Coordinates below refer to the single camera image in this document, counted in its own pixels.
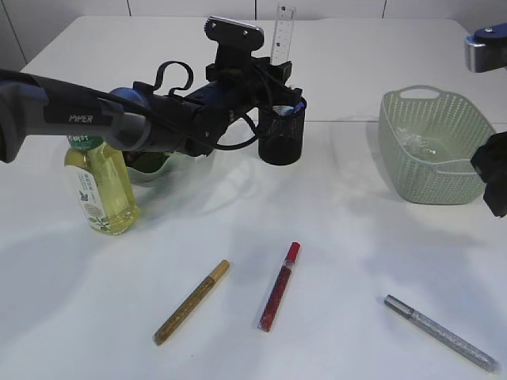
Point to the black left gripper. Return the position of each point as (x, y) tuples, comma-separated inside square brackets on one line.
[(234, 94)]

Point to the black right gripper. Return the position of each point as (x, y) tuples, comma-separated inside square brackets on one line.
[(489, 162)]

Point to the blue capped scissors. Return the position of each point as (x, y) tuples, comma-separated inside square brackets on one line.
[(287, 110)]

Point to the transparent plastic ruler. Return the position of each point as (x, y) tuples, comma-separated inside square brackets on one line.
[(282, 35)]

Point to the clear plastic sheet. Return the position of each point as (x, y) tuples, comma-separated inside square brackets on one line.
[(415, 144)]

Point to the purple artificial grape bunch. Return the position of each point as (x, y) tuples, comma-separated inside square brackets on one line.
[(145, 162)]

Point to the green tea plastic bottle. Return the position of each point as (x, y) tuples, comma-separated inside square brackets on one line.
[(101, 184)]

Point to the silver glitter pen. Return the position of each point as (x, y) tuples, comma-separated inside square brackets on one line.
[(443, 335)]

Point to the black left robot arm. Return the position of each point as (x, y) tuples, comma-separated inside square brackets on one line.
[(137, 119)]

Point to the black mesh pen holder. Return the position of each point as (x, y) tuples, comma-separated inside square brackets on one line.
[(281, 137)]

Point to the green woven plastic basket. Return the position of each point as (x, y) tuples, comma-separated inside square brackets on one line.
[(452, 125)]

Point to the light green wavy plate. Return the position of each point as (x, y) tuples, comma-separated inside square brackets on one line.
[(178, 168)]

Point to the gold glitter pen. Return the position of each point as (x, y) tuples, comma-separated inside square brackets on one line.
[(177, 317)]

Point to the red glitter pen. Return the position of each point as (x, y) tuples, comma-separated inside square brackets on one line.
[(273, 303)]

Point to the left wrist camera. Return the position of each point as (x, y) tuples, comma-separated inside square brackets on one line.
[(235, 38)]

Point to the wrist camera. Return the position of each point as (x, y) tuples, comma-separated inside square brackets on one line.
[(235, 38), (485, 49)]

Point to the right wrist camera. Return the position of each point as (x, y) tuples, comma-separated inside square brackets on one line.
[(485, 49)]

